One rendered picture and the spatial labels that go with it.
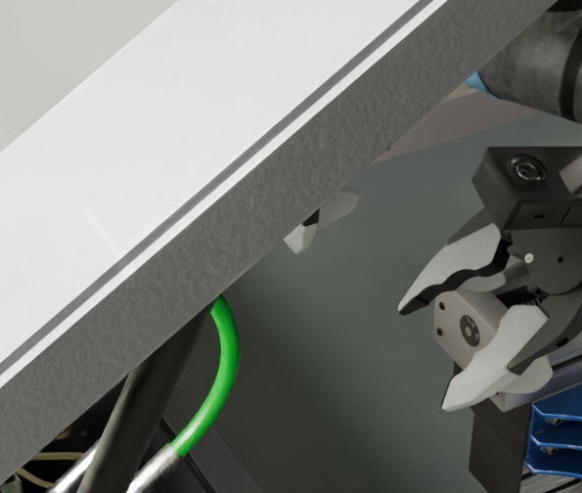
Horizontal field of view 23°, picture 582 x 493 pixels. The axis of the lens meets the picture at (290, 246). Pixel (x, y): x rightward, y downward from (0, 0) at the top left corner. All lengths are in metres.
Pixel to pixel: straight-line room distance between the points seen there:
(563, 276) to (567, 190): 0.07
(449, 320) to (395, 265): 1.62
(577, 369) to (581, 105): 0.28
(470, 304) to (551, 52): 0.27
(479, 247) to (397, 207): 2.39
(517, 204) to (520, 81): 0.65
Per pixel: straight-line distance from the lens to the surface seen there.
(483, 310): 1.46
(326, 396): 2.80
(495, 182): 0.80
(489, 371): 0.88
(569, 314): 0.86
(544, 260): 0.87
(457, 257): 0.92
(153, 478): 1.06
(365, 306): 3.01
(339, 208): 1.14
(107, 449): 0.54
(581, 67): 1.41
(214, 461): 1.35
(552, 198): 0.81
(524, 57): 1.43
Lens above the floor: 1.92
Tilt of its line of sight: 37 degrees down
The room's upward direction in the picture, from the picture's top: straight up
